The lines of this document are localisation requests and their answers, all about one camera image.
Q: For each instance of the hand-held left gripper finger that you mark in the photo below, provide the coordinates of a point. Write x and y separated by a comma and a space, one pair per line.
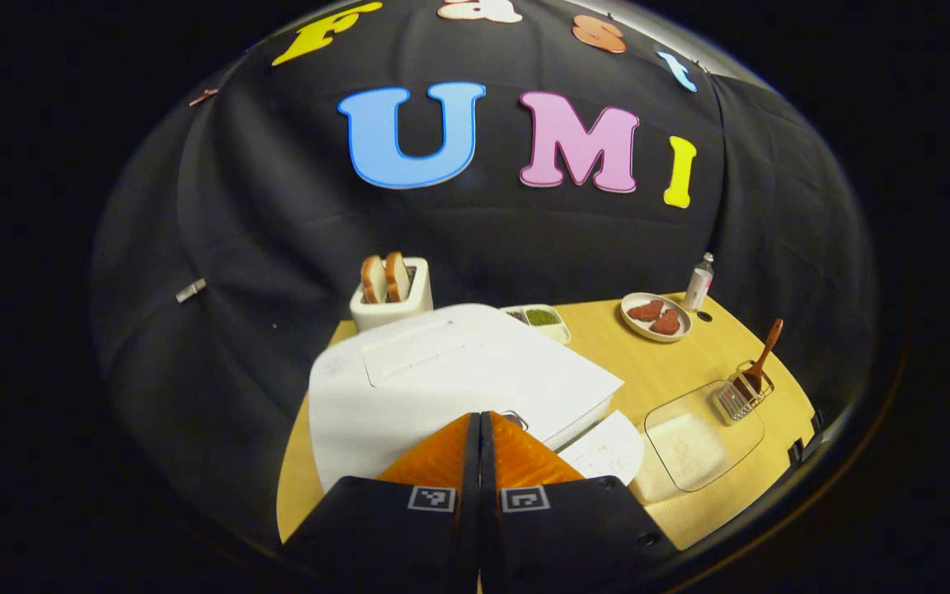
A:
487, 495
472, 495

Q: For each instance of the white rice cooker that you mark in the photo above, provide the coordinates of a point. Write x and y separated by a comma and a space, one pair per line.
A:
442, 371

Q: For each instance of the brown wooden spoon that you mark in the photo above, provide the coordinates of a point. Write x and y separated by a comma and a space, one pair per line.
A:
764, 355

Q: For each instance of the clear rice container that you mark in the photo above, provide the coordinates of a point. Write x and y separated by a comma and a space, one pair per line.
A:
743, 445

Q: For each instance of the white paper sheet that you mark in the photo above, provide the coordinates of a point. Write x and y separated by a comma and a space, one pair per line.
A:
603, 450

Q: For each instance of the divided dish of grains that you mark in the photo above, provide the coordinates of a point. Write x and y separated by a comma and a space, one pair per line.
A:
541, 318

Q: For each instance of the white toaster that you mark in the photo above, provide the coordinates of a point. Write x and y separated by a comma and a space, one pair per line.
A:
392, 313

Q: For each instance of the white round plate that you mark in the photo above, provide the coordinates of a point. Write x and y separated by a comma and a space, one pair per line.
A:
636, 326

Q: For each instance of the toasted bread slice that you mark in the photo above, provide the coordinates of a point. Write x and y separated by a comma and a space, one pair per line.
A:
397, 276
373, 280

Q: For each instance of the red meat piece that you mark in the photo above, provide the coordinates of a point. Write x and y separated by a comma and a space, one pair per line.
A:
666, 322
646, 311

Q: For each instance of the small pink label bottle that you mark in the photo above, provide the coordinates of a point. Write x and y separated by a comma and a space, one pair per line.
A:
698, 285

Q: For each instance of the silver cloth clip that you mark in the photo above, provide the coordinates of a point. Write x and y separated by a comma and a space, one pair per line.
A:
191, 290

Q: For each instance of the black backdrop cloth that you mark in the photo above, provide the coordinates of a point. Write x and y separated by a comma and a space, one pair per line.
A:
236, 206

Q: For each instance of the red cloth clip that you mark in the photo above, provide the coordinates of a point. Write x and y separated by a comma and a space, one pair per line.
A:
204, 97

